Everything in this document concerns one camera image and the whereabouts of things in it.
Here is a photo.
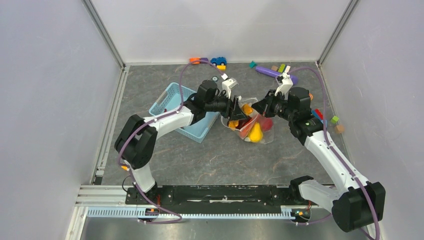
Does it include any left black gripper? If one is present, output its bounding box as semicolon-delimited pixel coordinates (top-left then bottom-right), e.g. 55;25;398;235
205;89;247;122

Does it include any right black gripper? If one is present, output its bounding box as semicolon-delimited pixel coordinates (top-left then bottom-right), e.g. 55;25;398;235
251;89;296;122

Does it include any red toy tomato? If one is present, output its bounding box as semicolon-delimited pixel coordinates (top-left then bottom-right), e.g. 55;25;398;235
257;116;273;132

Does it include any clear polka dot zip bag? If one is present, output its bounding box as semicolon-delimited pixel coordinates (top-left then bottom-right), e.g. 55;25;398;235
220;97;275;145

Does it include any yellow toy pear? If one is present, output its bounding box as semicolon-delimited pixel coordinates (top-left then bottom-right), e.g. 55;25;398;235
247;122;263;143

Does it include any orange toy carrot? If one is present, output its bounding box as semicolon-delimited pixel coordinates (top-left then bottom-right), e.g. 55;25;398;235
238;124;252;139

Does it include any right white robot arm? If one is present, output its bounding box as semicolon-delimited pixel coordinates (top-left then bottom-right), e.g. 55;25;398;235
252;87;386;240

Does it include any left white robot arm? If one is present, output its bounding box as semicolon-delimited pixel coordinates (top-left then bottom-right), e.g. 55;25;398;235
114;78;248;204

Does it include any multicolour block stack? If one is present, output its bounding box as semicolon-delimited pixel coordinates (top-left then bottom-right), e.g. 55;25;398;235
311;109;328;127

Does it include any yellow rectangular block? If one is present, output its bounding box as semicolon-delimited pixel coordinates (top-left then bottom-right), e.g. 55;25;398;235
216;65;227;71

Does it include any light blue plastic basket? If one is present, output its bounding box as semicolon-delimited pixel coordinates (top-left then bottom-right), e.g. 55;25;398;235
146;82;219;143

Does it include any blue toy car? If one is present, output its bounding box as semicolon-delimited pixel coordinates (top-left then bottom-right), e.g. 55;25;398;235
210;56;227;66

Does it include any purple toy block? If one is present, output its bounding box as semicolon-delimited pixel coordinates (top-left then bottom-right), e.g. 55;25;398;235
200;57;209;64

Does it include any green white block cluster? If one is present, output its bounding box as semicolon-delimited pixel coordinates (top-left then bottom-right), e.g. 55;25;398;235
271;63;291;74

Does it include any green cube block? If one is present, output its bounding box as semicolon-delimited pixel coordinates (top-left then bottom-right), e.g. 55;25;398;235
330;115;340;124

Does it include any orange toy block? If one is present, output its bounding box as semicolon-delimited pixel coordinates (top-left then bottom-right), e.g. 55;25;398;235
189;57;201;64

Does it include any purple toy flashlight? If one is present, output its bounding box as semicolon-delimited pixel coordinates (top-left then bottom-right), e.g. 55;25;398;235
255;65;299;85

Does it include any tan cube block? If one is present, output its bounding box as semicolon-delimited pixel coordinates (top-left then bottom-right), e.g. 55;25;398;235
334;124;345;134

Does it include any teal small block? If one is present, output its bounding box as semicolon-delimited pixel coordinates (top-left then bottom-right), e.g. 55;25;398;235
249;61;257;69

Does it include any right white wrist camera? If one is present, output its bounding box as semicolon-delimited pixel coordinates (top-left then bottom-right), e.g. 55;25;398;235
274;65;294;97

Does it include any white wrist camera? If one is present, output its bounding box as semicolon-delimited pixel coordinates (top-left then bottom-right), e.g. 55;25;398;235
274;65;294;97
221;73;238;99

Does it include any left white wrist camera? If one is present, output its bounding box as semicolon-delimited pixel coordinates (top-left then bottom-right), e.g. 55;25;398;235
221;73;238;99

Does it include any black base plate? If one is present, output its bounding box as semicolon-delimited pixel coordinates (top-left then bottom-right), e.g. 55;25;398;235
125;184;323;215

